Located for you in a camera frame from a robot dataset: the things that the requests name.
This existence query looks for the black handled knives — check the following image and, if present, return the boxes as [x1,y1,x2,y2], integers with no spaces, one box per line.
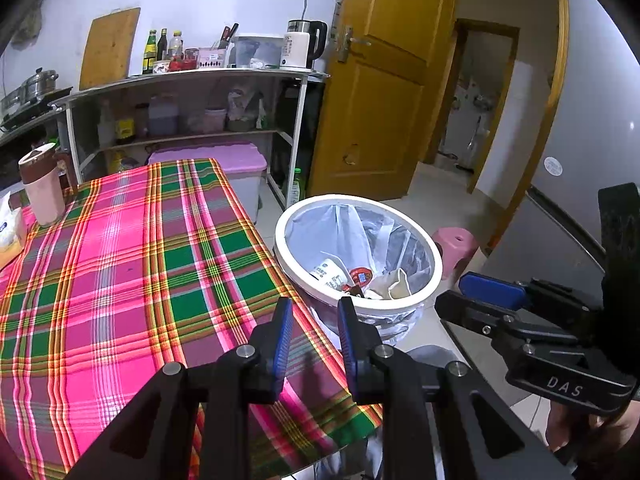
[217,22,240,51]

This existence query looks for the red jar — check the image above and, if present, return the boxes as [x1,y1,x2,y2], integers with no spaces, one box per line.
[169,48,201,72]

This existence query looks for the person's right hand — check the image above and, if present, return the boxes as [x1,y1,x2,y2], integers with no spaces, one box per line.
[545,400,640,480]

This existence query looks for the pink plastic tub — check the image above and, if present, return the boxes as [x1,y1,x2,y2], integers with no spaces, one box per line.
[202,107,228,133]

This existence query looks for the beige paper bag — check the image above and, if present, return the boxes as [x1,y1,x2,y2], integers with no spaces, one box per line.
[367,267,416,301]

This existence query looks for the white yellow tissue pack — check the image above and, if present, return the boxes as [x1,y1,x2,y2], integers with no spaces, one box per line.
[0,192,27,268]

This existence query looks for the white round bin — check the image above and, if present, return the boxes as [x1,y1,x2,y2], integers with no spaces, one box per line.
[273,194,443,346]

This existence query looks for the crumpled plastic bag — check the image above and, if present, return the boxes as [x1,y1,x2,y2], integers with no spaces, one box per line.
[227,87,266,132]

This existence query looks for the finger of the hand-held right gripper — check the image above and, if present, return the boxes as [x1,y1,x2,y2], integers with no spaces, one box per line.
[434,290,526,356]
[459,271,603,332]

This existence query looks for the steel pan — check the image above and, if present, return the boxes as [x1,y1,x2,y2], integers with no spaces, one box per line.
[0,86,26,116]

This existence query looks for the wooden cutting board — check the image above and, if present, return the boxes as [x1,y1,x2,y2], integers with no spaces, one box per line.
[79,7,142,91]

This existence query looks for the yellow label bottle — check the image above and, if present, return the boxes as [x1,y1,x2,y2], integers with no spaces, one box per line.
[116,105,136,142]

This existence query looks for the grey refrigerator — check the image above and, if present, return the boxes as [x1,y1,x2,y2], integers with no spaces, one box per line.
[477,0,640,301]

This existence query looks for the pink brown pitcher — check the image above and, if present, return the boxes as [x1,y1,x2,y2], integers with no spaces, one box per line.
[18,142,78,226]

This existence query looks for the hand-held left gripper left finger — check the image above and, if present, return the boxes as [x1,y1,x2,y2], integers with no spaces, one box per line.
[65,296,294,480]

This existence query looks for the metal door handle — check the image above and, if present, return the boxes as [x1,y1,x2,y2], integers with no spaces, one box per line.
[336,26,373,63]

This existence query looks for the metal kitchen shelf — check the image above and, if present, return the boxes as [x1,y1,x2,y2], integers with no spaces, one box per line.
[52,67,331,211]

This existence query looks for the pink utensil holder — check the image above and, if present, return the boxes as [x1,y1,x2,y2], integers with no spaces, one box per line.
[198,47,231,69]

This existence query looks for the yellow wooden door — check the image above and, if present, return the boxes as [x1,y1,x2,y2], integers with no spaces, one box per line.
[306,0,461,202]

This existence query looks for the green glass bottle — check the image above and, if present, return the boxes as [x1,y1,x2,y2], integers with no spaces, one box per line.
[142,30,158,75]

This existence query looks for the clear plastic container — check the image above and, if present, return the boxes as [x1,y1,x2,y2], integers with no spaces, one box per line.
[231,35,287,68]

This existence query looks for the white blue paper cup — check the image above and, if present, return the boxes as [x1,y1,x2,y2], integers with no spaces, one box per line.
[307,257,351,293]

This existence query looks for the green plastic bottle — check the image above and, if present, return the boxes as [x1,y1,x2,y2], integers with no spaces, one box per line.
[287,167,306,211]

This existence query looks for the metal stove counter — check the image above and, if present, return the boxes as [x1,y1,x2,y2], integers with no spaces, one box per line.
[0,107,68,171]

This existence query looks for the white electric kettle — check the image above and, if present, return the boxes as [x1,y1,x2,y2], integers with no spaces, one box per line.
[279,19,328,71]

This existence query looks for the clear plastic bin liner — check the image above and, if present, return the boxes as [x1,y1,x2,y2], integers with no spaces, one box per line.
[290,202,433,346]

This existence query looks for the pink plastic stool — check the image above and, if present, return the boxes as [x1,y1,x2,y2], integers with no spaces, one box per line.
[432,226,480,281]

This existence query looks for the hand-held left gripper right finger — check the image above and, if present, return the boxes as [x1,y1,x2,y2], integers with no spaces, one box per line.
[336,296,561,480]

